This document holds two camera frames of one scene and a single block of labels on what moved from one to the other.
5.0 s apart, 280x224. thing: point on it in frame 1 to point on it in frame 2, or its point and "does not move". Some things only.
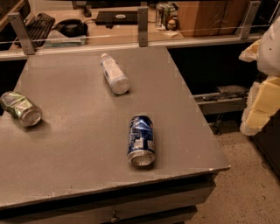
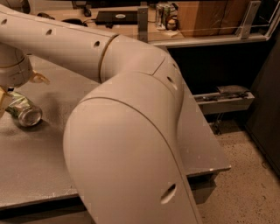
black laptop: [120, 17] does not move
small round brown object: [171, 24] does not move
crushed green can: [27, 113] does not move
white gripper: [270, 51] to [14, 76]
